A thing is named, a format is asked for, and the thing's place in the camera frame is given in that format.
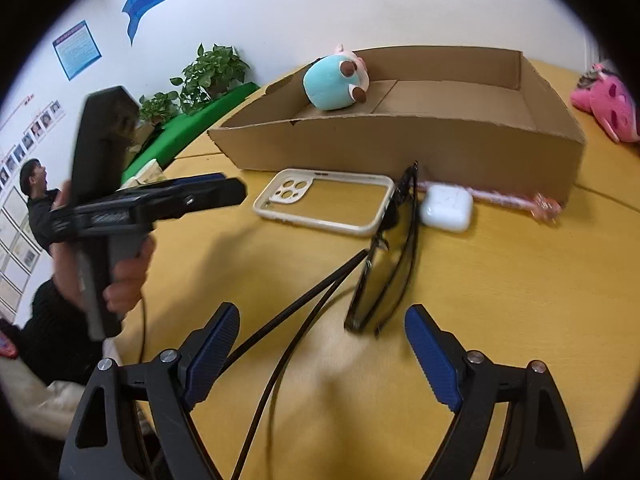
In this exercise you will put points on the green potted plant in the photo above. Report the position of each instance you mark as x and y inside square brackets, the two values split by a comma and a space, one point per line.
[212, 74]

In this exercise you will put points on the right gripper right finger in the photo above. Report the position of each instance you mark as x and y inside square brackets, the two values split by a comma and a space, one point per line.
[537, 440]

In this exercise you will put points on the operator left hand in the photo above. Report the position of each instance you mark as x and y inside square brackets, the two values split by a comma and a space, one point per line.
[125, 290]

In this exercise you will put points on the pink glitter pen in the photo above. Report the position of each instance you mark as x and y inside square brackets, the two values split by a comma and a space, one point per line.
[542, 209]

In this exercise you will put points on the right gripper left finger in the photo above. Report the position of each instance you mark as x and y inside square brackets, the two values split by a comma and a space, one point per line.
[105, 439]

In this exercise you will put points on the teal pink plush pig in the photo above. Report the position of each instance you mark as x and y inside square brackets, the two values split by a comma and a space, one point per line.
[337, 81]

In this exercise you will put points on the green cloth shelf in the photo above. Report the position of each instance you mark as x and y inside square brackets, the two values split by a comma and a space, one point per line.
[181, 131]

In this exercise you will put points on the seated man in black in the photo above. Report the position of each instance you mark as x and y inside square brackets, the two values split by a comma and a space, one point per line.
[40, 200]

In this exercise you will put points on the white clear phone case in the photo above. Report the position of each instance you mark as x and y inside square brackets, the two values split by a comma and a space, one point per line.
[337, 202]

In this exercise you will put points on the brown cardboard box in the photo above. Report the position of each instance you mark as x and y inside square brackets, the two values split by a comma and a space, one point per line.
[472, 116]

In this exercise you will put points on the pink plush toy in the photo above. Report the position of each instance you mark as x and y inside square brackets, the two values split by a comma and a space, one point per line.
[601, 93]

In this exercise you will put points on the black sunglasses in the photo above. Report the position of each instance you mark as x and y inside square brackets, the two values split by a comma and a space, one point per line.
[387, 266]

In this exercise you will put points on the white earbuds case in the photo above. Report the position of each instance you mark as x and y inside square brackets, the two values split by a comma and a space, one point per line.
[447, 208]

